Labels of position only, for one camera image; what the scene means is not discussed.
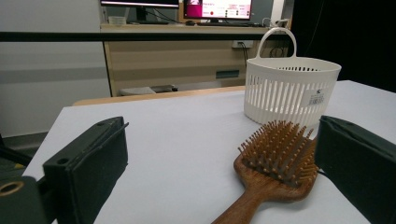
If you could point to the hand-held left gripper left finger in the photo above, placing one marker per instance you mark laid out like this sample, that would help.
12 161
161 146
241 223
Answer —
90 161

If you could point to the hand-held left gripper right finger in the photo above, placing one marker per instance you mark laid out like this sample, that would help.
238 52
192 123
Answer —
358 168

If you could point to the wooden paddle hairbrush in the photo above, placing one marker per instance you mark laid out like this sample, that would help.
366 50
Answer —
258 189

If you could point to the white slotted plastic basket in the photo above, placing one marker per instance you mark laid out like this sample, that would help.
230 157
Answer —
280 90

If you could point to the white table mat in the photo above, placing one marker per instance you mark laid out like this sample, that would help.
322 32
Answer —
186 140

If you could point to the black curtain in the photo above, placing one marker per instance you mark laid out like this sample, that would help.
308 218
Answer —
358 40

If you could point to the light wooden desk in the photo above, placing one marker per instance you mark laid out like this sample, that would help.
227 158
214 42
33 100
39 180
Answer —
171 62

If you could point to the clear plastic container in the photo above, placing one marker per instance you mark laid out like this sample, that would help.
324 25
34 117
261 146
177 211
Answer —
117 20

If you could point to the black computer monitor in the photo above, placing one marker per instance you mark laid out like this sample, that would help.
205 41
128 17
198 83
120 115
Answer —
140 2

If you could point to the white power outlet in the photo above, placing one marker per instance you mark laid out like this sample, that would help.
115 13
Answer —
243 44

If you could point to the black computer mouse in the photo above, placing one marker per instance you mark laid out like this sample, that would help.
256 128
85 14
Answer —
190 22

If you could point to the black keyboard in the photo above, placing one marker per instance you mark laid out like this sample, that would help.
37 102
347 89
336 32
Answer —
227 23

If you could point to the computer monitor with pink screen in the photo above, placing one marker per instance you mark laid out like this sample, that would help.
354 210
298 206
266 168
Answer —
224 9

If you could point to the black horizontal frame bar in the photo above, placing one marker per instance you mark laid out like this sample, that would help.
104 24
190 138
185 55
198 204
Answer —
62 36

